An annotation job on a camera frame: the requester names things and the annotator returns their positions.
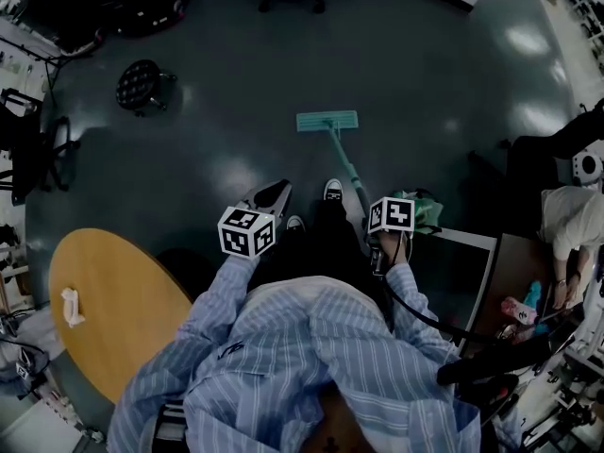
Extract dark brown desk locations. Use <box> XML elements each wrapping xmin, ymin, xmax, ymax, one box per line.
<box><xmin>476</xmin><ymin>233</ymin><xmax>586</xmax><ymax>348</ymax></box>

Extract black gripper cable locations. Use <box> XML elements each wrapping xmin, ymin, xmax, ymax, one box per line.
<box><xmin>384</xmin><ymin>276</ymin><xmax>501</xmax><ymax>346</ymax></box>

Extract black trousers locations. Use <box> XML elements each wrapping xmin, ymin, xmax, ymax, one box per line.
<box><xmin>247</xmin><ymin>200</ymin><xmax>374</xmax><ymax>292</ymax></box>

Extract white shelving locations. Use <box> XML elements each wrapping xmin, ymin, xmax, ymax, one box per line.
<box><xmin>561</xmin><ymin>0</ymin><xmax>604</xmax><ymax>60</ymax></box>

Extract black round stool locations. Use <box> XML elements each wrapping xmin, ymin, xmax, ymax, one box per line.
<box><xmin>115</xmin><ymin>59</ymin><xmax>178</xmax><ymax>117</ymax></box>

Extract white crumpled cloth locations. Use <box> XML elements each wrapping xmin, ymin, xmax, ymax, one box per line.
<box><xmin>60</xmin><ymin>288</ymin><xmax>86</xmax><ymax>329</ymax></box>

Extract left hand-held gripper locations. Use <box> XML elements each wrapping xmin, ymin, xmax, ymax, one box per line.
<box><xmin>217</xmin><ymin>179</ymin><xmax>294</xmax><ymax>259</ymax></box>

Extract round wooden table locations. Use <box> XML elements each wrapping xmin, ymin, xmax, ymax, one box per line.
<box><xmin>48</xmin><ymin>227</ymin><xmax>194</xmax><ymax>405</ymax></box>

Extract black folding chair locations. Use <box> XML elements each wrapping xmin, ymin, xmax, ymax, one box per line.
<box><xmin>0</xmin><ymin>87</ymin><xmax>81</xmax><ymax>207</ymax></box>

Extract green bag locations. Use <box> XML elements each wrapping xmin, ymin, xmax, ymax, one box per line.
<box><xmin>391</xmin><ymin>189</ymin><xmax>445</xmax><ymax>235</ymax></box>

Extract pink bottle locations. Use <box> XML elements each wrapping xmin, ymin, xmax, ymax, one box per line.
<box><xmin>500</xmin><ymin>296</ymin><xmax>539</xmax><ymax>325</ymax></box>

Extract teal mop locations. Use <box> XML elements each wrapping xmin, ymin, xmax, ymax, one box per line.
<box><xmin>295</xmin><ymin>109</ymin><xmax>374</xmax><ymax>226</ymax></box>

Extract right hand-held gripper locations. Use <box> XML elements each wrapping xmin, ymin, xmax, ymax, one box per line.
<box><xmin>365</xmin><ymin>196</ymin><xmax>415</xmax><ymax>278</ymax></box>

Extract grey white-framed panel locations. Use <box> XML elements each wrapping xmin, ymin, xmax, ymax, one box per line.
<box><xmin>410</xmin><ymin>226</ymin><xmax>500</xmax><ymax>348</ymax></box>

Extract black stand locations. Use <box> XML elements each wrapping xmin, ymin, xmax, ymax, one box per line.
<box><xmin>0</xmin><ymin>35</ymin><xmax>62</xmax><ymax>108</ymax></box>

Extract thick black strap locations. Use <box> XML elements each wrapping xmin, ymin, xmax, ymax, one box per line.
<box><xmin>436</xmin><ymin>318</ymin><xmax>581</xmax><ymax>386</ymax></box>

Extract blue striped shirt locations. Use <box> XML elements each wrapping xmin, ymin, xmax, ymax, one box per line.
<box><xmin>108</xmin><ymin>274</ymin><xmax>525</xmax><ymax>453</ymax></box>

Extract black wheeled machine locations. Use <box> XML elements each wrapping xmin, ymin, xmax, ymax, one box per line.
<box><xmin>18</xmin><ymin>0</ymin><xmax>190</xmax><ymax>56</ymax></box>

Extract person's right forearm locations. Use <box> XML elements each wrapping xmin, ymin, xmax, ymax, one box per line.
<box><xmin>384</xmin><ymin>233</ymin><xmax>445</xmax><ymax>344</ymax></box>

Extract black device with red button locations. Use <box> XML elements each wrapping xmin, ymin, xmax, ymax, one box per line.
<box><xmin>455</xmin><ymin>373</ymin><xmax>520</xmax><ymax>419</ymax></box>

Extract person's left forearm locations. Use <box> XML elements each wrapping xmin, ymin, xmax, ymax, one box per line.
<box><xmin>188</xmin><ymin>252</ymin><xmax>263</xmax><ymax>344</ymax></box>

